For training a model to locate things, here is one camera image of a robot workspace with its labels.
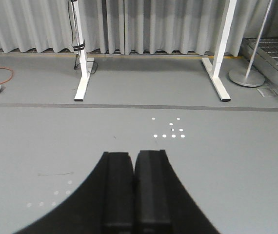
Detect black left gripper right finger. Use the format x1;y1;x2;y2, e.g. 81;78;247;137
135;150;218;234

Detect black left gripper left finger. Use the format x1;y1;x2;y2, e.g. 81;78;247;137
18;152;134;234

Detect white table leg right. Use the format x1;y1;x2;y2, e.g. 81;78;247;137
201;0;237;102

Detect white table leg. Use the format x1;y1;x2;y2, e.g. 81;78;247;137
201;0;237;102
70;0;95;101

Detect white table leg left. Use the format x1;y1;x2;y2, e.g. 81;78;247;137
70;0;95;101

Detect grey round-base floor stand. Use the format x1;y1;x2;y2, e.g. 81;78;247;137
228;0;273;88

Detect white pleated curtain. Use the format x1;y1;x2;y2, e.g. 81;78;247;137
0;0;278;56

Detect metal grated steps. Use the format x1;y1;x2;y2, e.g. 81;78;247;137
241;39;278;96

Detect black cable on leg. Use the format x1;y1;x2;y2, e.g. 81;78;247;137
67;0;99;75

